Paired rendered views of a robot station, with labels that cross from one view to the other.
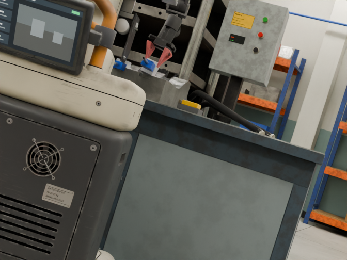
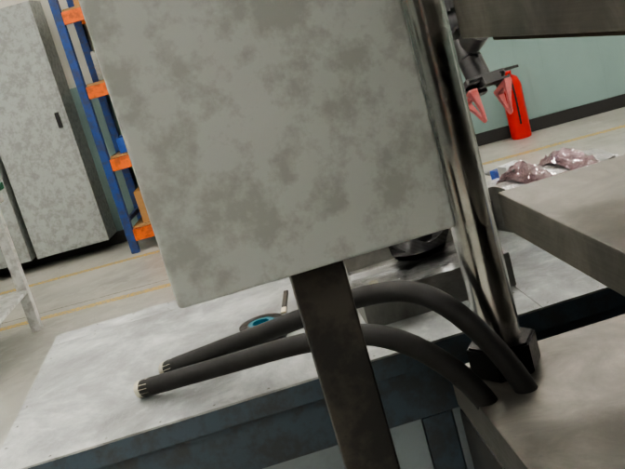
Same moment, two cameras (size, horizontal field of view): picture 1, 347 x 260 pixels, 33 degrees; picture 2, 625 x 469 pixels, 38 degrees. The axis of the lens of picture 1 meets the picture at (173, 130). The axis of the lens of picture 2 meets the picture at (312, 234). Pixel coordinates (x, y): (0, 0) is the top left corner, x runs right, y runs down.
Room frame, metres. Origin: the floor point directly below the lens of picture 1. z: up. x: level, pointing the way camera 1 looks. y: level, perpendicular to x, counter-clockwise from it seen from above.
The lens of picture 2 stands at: (4.03, -0.53, 1.31)
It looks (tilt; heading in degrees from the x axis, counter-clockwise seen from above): 13 degrees down; 162
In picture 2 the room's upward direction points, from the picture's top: 16 degrees counter-clockwise
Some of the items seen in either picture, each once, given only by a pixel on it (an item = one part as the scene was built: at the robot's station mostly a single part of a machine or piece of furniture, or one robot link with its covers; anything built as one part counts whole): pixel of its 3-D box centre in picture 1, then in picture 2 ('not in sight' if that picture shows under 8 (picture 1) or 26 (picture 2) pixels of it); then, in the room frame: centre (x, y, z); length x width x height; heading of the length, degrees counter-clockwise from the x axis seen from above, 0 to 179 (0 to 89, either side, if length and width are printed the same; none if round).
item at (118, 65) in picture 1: (117, 65); not in sight; (2.23, 0.27, 0.89); 0.13 x 0.05 x 0.05; 164
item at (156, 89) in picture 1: (151, 85); (401, 239); (2.47, 0.15, 0.87); 0.50 x 0.26 x 0.14; 166
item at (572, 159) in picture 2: not in sight; (551, 167); (2.48, 0.51, 0.90); 0.26 x 0.18 x 0.08; 3
